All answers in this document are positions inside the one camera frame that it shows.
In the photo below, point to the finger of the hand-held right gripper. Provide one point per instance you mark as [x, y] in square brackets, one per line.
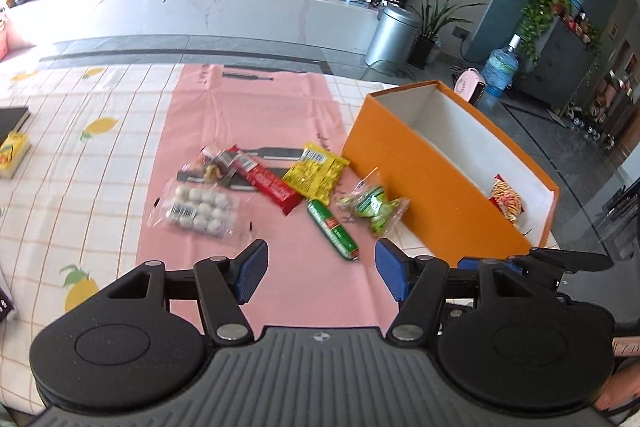
[570, 262]

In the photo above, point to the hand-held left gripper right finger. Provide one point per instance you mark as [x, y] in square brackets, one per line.
[392, 269]

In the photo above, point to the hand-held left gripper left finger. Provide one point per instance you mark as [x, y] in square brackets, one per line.
[252, 272]

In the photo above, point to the clear packet of green snacks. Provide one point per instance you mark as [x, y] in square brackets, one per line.
[375, 204]

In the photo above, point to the green sausage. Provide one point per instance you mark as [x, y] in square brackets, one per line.
[332, 229]

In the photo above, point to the clear packet of white balls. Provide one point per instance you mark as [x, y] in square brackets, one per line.
[202, 209]

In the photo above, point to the red stick snack packet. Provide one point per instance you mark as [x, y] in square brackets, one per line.
[506, 202]

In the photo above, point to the orange cardboard box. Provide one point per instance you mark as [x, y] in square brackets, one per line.
[425, 187]

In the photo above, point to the dark red snack bar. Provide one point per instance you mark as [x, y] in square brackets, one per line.
[270, 182]

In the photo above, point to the clear packet of brown snacks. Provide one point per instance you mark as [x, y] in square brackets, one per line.
[210, 167]

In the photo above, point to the yellow snack packet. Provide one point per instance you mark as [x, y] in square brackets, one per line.
[315, 169]

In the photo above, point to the person's right forearm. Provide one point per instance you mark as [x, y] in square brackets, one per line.
[622, 387]

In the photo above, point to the roller skates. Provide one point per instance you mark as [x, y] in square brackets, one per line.
[590, 127]

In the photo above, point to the pink bottle print mat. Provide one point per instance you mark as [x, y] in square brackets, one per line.
[250, 107]

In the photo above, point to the pink space heater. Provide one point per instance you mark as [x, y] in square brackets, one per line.
[470, 87]

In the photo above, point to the dark grey cabinet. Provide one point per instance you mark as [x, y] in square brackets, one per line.
[560, 62]

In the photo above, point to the large blue water bottle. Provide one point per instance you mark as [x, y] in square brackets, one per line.
[500, 69]

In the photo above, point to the checked lemon print tablecloth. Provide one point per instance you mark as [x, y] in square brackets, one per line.
[75, 157]

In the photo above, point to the long-leaved potted plant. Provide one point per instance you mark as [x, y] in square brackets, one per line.
[425, 49]

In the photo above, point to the silver trash can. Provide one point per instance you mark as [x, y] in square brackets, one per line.
[392, 37]

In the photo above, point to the small blue water bottle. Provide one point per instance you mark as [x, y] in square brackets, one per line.
[575, 4]

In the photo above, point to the trailing green vine plant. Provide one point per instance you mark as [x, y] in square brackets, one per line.
[542, 4]

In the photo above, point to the white marble TV cabinet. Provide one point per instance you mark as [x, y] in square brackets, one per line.
[225, 14]

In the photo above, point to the yellow tissue packet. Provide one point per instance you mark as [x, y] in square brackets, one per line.
[12, 154]

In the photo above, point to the black book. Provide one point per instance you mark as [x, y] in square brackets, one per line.
[12, 122]

